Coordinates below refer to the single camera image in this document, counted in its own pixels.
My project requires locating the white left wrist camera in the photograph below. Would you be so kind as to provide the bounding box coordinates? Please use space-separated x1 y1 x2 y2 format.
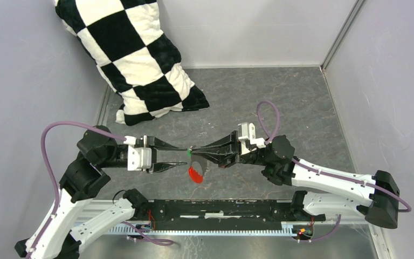
127 146 143 171

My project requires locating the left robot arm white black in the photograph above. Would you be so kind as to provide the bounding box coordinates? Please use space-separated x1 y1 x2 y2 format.
15 123 178 258

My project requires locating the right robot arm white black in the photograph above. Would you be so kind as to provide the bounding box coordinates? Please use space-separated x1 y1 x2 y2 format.
190 131 400 229

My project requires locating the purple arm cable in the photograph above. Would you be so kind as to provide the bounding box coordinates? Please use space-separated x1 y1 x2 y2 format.
256 100 413 243
25 121 176 259

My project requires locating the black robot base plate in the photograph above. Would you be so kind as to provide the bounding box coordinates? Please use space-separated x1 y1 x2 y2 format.
132 200 326 230

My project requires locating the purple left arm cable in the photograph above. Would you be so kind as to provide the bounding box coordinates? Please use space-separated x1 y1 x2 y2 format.
25 121 176 259

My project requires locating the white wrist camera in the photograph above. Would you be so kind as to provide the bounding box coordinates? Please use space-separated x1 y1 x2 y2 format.
238 122 266 155
127 146 143 171

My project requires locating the aluminium frame rail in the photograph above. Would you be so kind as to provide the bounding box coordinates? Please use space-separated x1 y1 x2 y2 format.
57 199 384 237

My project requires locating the metal key holder red handle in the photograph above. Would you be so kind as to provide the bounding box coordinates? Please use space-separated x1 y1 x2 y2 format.
188 154 208 184

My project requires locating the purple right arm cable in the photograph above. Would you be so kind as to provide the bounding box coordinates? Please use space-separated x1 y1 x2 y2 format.
256 100 413 243

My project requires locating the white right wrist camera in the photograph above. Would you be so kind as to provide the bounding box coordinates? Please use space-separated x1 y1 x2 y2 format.
238 122 266 155

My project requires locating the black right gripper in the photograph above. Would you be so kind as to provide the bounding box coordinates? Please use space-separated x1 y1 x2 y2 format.
190 131 270 169

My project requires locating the black white checkered pillow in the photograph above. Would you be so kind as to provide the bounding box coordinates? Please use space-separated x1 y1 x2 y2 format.
54 0 210 126

